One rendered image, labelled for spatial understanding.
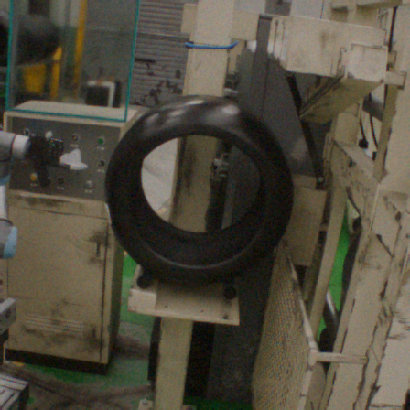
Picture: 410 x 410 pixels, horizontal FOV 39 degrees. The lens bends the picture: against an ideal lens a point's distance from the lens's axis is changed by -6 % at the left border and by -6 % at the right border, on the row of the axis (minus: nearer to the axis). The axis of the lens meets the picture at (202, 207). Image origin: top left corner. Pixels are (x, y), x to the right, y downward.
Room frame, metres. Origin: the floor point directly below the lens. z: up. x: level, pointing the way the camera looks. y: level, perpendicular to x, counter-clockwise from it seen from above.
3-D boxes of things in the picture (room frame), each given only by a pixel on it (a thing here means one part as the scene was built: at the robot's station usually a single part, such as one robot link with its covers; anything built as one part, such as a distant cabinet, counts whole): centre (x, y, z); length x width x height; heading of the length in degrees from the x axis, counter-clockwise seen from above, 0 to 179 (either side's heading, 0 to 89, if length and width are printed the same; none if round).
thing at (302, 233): (2.18, -0.36, 1.05); 0.20 x 0.15 x 0.30; 1
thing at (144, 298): (1.95, 0.16, 0.83); 0.36 x 0.09 x 0.06; 1
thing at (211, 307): (1.95, 0.02, 0.80); 0.37 x 0.36 x 0.02; 91
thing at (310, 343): (1.72, -0.31, 0.65); 0.90 x 0.02 x 0.70; 1
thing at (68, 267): (2.69, 0.64, 0.63); 0.56 x 0.41 x 1.27; 91
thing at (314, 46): (1.83, -0.28, 1.71); 0.61 x 0.25 x 0.15; 1
